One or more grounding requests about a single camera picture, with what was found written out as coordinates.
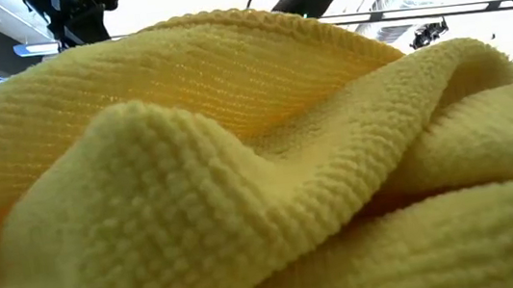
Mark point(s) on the yellow microfiber towel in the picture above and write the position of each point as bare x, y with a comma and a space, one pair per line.
194, 194

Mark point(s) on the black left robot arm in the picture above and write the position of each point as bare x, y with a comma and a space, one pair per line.
77, 19

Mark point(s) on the black ceiling device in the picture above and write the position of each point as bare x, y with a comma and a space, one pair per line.
428, 34

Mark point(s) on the ceiling light fixture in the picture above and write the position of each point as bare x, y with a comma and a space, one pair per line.
35, 49

